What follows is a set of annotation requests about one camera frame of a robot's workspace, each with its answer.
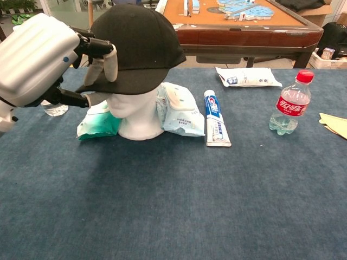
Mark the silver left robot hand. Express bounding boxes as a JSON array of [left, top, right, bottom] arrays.
[[0, 12, 119, 109]]

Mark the black baseball cap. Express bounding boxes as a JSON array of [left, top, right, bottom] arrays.
[[75, 4, 187, 95]]

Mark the green label water bottle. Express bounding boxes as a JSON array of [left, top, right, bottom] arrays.
[[40, 99, 69, 117]]

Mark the white foam mannequin head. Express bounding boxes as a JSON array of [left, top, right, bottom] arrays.
[[105, 88, 165, 141]]

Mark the red label cola bottle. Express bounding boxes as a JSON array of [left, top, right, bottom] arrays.
[[268, 69, 315, 137]]

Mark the green fabric on floor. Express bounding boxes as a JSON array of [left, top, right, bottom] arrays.
[[11, 13, 37, 25]]

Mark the green wet wipes pack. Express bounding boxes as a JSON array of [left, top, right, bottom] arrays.
[[76, 100, 122, 141]]

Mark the light blue wet wipes pack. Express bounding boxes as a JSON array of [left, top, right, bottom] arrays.
[[156, 82, 206, 138]]

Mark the upright mahjong tile row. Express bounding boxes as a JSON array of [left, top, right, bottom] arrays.
[[183, 0, 201, 16]]

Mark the blue white toothpaste tube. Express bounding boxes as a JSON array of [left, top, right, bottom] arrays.
[[203, 89, 232, 148]]

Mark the blue table cloth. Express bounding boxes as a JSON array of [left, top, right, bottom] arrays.
[[0, 66, 347, 260]]

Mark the brown wooden mahjong table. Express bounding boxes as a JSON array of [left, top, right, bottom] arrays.
[[156, 0, 324, 69]]

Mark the white flat wipes pack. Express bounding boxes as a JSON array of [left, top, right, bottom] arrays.
[[215, 66, 283, 88]]

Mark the blue mahjong tile cluster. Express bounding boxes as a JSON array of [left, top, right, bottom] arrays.
[[216, 0, 275, 22]]

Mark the black cloth on mahjong table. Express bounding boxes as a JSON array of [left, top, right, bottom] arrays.
[[275, 0, 326, 12]]

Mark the cardboard box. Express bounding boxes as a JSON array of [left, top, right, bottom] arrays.
[[297, 0, 347, 28]]

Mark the white plastic basket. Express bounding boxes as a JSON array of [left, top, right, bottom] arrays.
[[309, 48, 347, 70]]

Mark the black bag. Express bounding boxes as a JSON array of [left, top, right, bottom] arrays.
[[316, 22, 347, 59]]

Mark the yellow paper sheet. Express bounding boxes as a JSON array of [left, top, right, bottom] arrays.
[[319, 112, 347, 140]]

